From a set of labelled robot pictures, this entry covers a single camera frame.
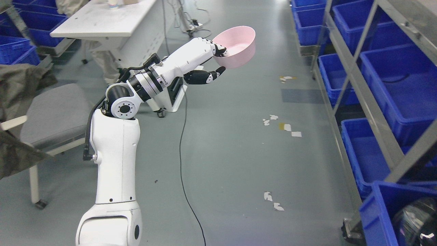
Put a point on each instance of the steel shelf rack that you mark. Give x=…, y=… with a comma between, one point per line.
x=384, y=119

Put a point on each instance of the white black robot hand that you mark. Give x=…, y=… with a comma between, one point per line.
x=184, y=62

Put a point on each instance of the pink ikea bowl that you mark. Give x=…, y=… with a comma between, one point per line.
x=240, y=44

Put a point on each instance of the black round robot vacuum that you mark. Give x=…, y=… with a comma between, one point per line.
x=416, y=223

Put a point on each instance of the blue bin lower left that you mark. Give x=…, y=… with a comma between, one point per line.
x=383, y=206

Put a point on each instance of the white desk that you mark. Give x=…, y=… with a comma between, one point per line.
x=132, y=33

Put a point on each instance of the grey office chair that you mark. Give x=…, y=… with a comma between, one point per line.
x=54, y=122

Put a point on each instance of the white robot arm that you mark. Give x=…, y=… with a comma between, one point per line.
x=112, y=135

